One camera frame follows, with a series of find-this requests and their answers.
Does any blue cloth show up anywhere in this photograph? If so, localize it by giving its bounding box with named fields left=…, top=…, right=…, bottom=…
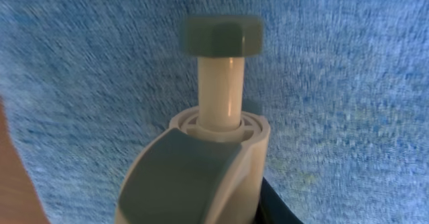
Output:
left=0, top=0, right=429, bottom=224

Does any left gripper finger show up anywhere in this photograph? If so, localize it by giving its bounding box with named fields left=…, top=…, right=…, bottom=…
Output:
left=253, top=176, right=304, bottom=224

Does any white pipette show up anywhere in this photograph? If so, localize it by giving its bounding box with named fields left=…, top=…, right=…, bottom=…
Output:
left=113, top=14, right=271, bottom=224

